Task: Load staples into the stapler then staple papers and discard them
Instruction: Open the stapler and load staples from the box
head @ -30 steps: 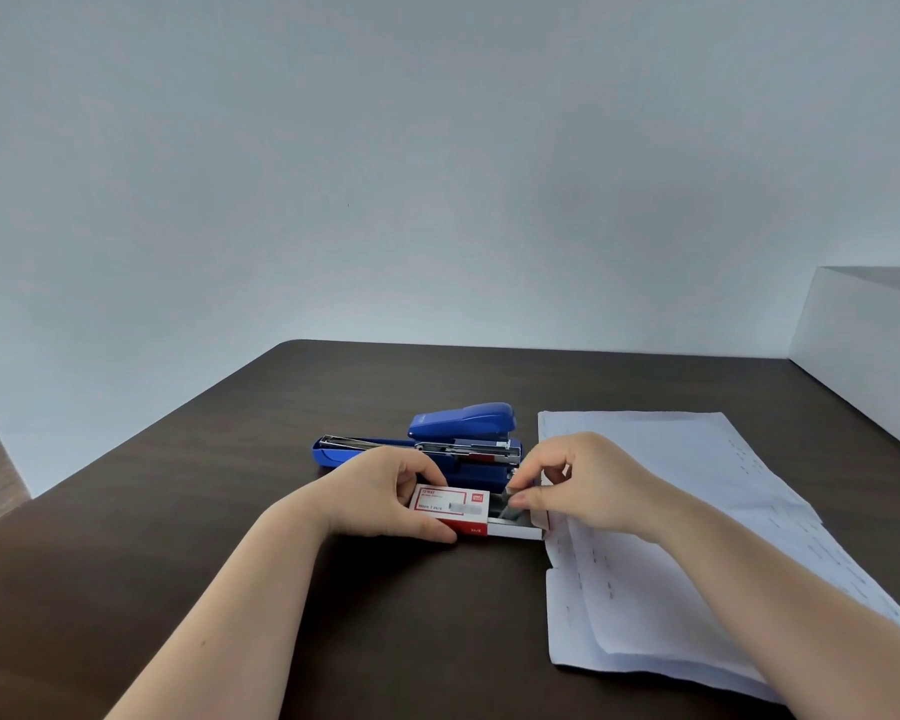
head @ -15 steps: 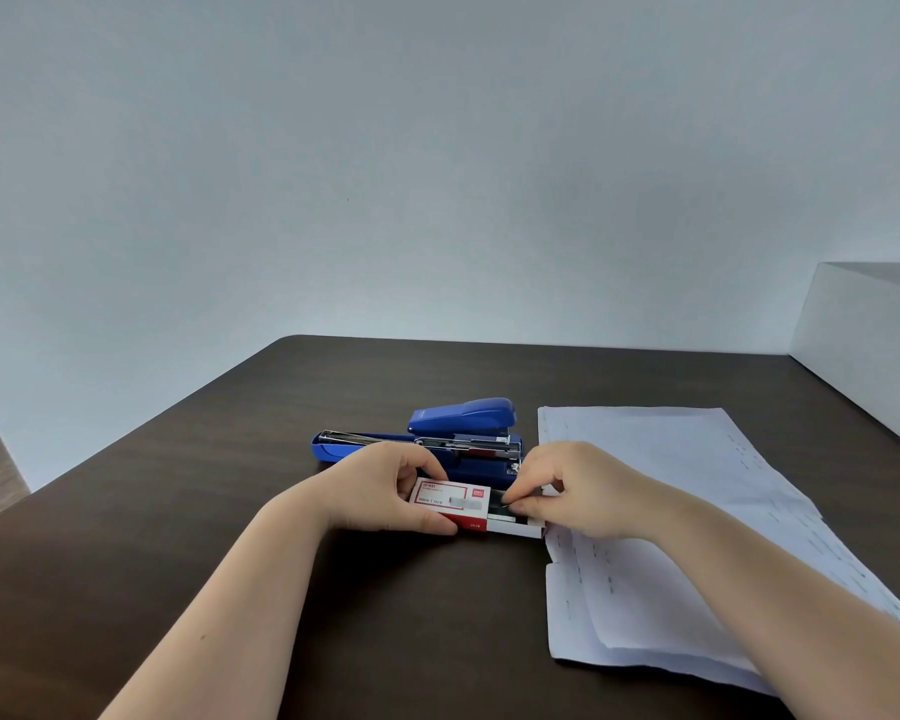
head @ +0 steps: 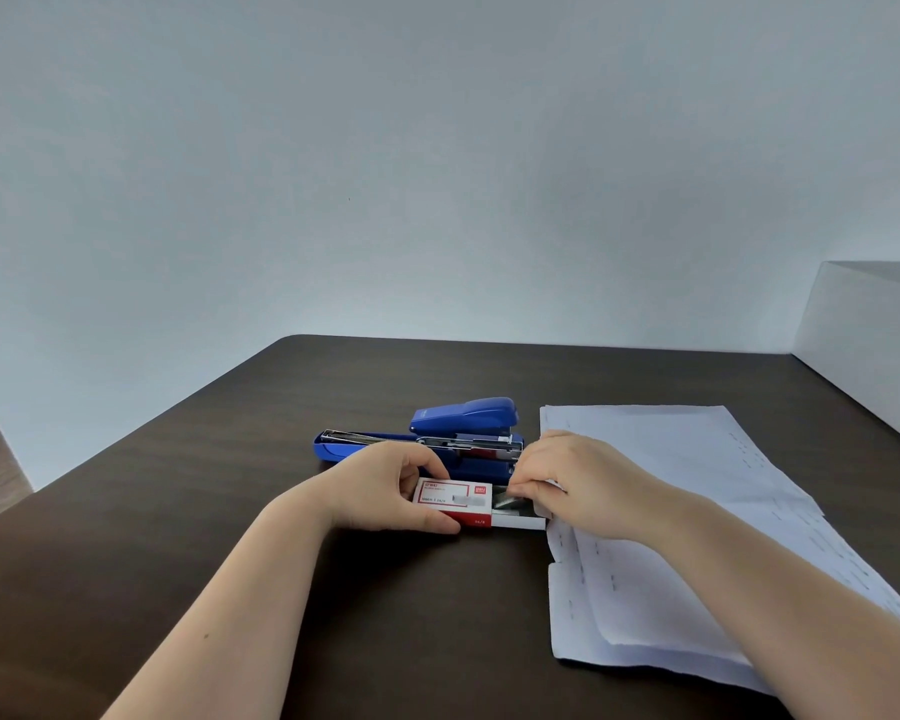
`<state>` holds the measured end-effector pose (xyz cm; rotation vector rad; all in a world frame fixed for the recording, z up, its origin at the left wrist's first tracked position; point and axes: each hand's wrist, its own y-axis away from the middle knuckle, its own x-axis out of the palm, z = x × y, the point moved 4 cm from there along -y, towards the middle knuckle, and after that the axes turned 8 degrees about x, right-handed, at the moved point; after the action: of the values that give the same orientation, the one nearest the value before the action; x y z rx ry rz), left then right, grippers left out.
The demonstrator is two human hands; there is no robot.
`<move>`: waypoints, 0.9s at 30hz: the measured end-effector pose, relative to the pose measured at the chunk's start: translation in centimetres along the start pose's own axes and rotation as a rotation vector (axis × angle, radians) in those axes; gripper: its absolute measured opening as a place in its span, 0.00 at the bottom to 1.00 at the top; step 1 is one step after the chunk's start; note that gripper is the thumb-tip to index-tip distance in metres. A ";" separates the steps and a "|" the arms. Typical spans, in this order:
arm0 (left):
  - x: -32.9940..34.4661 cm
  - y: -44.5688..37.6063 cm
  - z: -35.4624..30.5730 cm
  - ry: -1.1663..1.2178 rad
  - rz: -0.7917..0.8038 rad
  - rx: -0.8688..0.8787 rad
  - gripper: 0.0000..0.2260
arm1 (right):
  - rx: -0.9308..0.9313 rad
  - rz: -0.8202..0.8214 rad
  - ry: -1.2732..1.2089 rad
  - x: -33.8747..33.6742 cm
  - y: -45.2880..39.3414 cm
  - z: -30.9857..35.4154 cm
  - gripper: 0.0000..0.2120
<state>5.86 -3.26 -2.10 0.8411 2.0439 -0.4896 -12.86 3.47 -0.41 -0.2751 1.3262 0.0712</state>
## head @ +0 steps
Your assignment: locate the person's right hand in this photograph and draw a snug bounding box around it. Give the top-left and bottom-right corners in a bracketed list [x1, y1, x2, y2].
[506, 430, 691, 545]

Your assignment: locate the blue stapler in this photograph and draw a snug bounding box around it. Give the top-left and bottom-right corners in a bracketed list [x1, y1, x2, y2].
[313, 429, 526, 487]
[409, 396, 520, 437]

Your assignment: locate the red and white staple box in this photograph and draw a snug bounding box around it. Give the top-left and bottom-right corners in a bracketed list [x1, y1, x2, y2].
[412, 477, 549, 535]

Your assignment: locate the white paper stack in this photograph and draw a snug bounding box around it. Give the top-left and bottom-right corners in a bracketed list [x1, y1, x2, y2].
[538, 404, 900, 697]

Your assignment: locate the person's left forearm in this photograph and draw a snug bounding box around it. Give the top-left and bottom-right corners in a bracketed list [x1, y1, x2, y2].
[101, 486, 339, 720]

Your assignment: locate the person's left hand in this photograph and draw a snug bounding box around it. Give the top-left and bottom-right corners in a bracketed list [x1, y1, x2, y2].
[322, 440, 463, 536]

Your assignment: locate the person's right forearm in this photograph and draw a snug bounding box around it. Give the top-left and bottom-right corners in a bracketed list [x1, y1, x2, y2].
[659, 486, 900, 720]

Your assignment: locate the large white box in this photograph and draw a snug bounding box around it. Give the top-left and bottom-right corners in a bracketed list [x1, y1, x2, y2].
[791, 260, 900, 458]

